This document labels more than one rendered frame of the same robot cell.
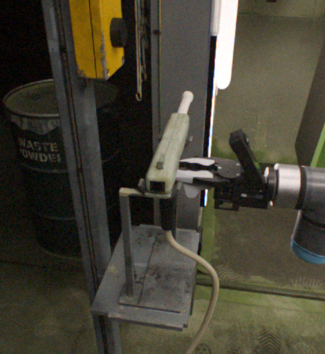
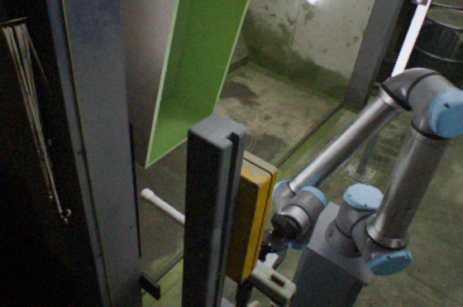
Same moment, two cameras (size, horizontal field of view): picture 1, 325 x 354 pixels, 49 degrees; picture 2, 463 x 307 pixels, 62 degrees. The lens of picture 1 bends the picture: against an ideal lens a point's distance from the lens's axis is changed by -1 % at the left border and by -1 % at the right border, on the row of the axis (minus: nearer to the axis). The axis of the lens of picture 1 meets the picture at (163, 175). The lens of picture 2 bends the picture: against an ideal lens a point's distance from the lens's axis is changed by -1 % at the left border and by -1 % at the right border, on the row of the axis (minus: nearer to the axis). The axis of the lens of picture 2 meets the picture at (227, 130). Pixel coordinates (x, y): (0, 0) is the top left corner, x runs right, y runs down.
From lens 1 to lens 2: 0.87 m
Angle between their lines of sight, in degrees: 54
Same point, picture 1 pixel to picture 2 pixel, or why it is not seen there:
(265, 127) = not seen: hidden behind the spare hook
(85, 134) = not seen: outside the picture
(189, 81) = (116, 174)
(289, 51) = not seen: hidden behind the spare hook
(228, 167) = (272, 239)
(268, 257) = (144, 239)
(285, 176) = (301, 219)
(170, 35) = (94, 147)
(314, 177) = (309, 207)
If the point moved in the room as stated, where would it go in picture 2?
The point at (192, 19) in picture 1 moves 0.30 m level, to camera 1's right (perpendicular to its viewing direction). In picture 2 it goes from (112, 122) to (176, 78)
